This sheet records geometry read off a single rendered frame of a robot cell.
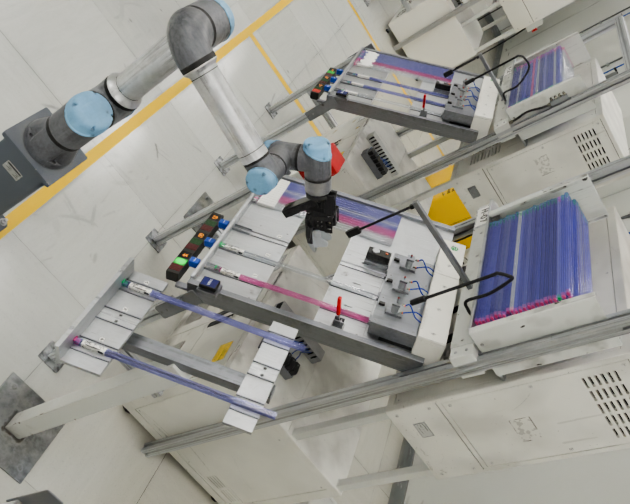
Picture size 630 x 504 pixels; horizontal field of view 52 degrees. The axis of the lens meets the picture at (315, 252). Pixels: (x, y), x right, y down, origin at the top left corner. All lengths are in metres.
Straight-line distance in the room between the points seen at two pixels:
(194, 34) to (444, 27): 4.80
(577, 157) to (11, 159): 2.24
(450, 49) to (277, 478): 4.70
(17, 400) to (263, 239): 0.95
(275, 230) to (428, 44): 4.39
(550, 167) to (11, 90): 2.27
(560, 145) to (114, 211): 1.93
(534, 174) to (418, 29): 3.44
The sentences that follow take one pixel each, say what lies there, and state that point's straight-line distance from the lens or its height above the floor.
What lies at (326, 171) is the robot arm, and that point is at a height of 1.20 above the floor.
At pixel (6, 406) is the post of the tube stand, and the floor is 0.01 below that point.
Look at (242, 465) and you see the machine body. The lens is 2.47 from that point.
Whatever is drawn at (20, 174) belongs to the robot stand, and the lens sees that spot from 2.04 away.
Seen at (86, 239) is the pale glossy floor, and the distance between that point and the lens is 2.70.
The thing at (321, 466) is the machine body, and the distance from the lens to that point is 2.34.
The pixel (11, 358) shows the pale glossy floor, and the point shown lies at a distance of 2.39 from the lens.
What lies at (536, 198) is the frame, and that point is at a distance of 2.15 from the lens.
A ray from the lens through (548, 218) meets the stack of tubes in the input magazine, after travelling 2.02.
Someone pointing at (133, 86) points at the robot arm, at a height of 0.85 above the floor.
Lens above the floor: 2.05
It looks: 33 degrees down
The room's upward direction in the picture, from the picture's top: 67 degrees clockwise
